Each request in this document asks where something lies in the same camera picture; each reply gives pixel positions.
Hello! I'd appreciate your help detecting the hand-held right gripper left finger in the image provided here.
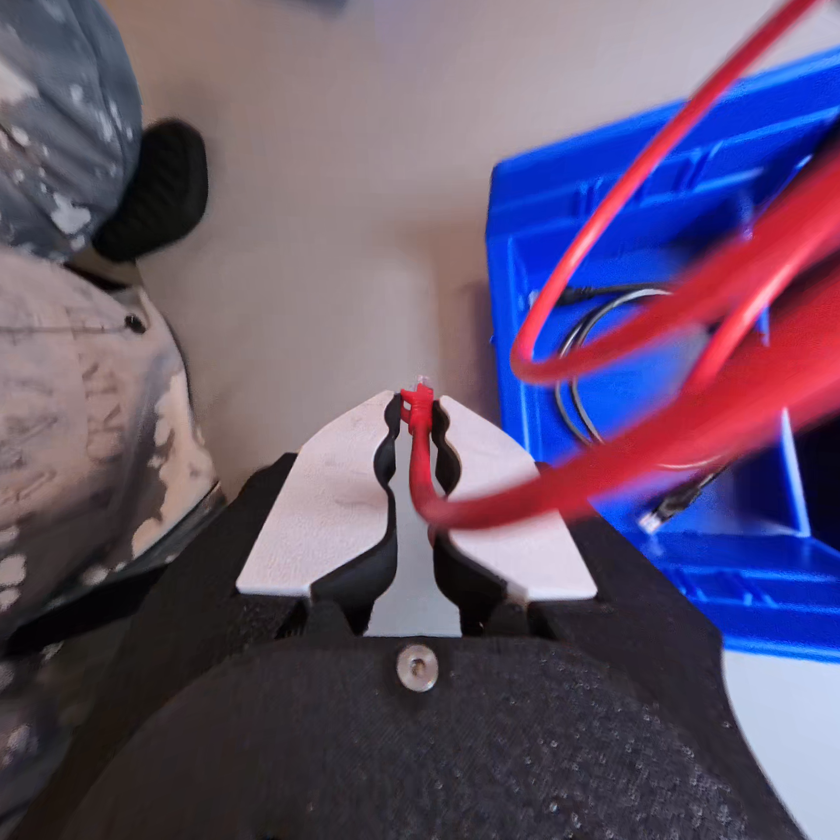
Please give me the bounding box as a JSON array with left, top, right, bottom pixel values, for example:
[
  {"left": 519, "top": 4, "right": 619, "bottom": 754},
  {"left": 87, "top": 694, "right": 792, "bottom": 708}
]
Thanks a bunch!
[{"left": 235, "top": 390, "right": 403, "bottom": 636}]

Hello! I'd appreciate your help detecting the person's left forearm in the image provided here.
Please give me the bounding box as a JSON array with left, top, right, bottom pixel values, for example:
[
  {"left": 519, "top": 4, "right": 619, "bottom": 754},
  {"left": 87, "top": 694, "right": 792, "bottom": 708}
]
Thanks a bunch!
[{"left": 0, "top": 0, "right": 144, "bottom": 263}]

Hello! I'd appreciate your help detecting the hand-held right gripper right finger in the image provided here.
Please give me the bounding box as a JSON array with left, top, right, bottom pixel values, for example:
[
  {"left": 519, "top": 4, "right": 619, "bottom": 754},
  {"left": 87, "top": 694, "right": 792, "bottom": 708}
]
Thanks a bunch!
[{"left": 430, "top": 394, "right": 599, "bottom": 636}]

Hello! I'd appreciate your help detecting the black ethernet cable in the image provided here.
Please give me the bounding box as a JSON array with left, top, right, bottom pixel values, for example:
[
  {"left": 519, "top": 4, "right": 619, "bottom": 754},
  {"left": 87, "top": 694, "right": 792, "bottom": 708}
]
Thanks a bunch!
[{"left": 554, "top": 285, "right": 729, "bottom": 534}]

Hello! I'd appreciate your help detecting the red ethernet cable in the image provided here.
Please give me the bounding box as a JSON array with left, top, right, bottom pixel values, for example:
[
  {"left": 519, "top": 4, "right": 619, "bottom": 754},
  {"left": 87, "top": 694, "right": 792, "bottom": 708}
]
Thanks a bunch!
[{"left": 400, "top": 0, "right": 840, "bottom": 532}]

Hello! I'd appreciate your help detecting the blue plastic bin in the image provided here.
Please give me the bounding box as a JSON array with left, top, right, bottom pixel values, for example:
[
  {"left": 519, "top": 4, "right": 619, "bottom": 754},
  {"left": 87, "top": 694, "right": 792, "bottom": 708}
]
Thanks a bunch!
[{"left": 486, "top": 49, "right": 840, "bottom": 664}]

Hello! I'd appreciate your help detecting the person's grey splattered hoodie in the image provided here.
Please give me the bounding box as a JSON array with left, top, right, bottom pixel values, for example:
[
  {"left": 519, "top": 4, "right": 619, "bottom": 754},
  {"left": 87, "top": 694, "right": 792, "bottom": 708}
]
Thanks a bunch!
[{"left": 0, "top": 252, "right": 227, "bottom": 840}]

